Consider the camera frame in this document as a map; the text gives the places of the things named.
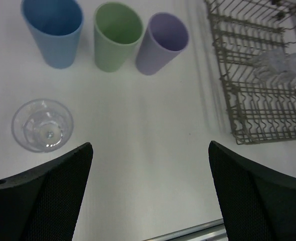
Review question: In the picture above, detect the clear glass cup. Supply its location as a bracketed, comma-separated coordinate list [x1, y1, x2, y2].
[249, 48, 290, 86]
[11, 98, 74, 153]

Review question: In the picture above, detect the purple plastic cup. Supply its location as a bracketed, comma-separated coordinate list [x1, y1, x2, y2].
[135, 12, 190, 75]

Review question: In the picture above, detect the green plastic cup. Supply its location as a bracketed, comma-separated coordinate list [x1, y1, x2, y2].
[93, 2, 144, 72]

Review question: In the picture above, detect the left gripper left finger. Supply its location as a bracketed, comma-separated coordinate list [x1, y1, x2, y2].
[0, 143, 93, 240]

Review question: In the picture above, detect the grey wire dish rack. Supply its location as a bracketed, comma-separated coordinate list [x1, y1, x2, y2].
[206, 1, 296, 145]

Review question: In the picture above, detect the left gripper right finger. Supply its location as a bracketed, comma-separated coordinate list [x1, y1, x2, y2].
[208, 141, 296, 240]

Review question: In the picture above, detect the aluminium mounting rail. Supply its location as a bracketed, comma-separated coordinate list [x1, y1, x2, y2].
[147, 219, 228, 241]

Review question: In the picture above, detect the blue plastic cup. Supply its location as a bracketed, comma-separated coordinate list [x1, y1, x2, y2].
[21, 1, 84, 69]

